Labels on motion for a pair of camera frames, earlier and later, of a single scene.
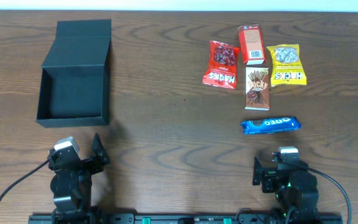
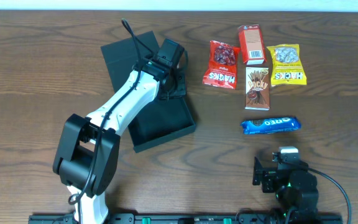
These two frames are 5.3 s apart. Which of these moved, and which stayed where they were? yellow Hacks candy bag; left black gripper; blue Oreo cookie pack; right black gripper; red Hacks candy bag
Moved: left black gripper
Stayed: yellow Hacks candy bag; blue Oreo cookie pack; right black gripper; red Hacks candy bag
